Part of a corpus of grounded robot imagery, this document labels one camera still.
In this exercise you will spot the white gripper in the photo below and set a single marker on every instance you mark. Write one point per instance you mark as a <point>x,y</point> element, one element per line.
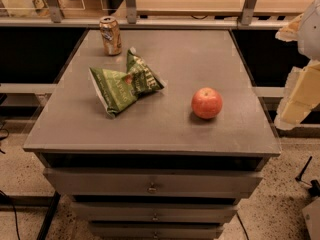
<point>311,30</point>

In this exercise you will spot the red apple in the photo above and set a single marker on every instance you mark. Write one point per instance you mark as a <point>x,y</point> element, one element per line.
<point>206,103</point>

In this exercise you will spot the top drawer with knob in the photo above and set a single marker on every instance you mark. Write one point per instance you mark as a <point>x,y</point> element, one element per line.
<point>166,183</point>

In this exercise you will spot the metal railing post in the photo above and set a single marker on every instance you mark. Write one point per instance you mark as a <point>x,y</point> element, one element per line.
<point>131,11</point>
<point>55,11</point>
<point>247,12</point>

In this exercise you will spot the drawer with knob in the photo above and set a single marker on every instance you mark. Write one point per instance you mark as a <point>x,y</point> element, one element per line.
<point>156,212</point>
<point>155,231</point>
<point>166,183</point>

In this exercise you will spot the metal railing post middle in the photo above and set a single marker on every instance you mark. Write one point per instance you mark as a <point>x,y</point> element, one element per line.
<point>131,11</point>

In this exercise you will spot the grey drawer cabinet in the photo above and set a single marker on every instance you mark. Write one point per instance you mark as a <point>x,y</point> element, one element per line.
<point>160,131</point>

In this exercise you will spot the orange soda can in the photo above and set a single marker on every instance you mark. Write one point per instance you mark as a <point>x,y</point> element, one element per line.
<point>110,32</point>

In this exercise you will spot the grey box on floor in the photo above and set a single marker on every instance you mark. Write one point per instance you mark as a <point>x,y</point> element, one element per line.
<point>311,215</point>

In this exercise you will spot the metal railing post left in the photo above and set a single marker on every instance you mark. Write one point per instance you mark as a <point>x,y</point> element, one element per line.
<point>55,11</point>

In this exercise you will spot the metal railing post right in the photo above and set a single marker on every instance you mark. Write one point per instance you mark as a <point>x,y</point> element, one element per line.
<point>247,12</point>

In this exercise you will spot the green chip bag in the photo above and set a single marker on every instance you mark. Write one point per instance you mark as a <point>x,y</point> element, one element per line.
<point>118,90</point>

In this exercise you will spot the middle drawer with knob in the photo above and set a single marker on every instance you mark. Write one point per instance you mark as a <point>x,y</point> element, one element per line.
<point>156,212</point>

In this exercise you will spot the bottom drawer with knob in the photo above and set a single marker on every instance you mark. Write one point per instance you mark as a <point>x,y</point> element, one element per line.
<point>155,231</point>

